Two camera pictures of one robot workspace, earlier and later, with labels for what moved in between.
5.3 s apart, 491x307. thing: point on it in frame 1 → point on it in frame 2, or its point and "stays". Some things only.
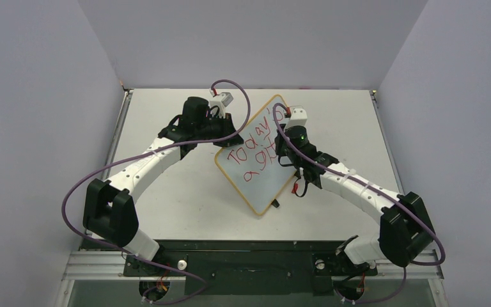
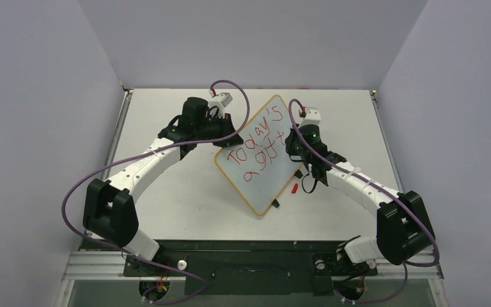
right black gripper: (282, 150) → (317, 165)
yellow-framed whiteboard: (254, 168) stays
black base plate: (247, 267) stays
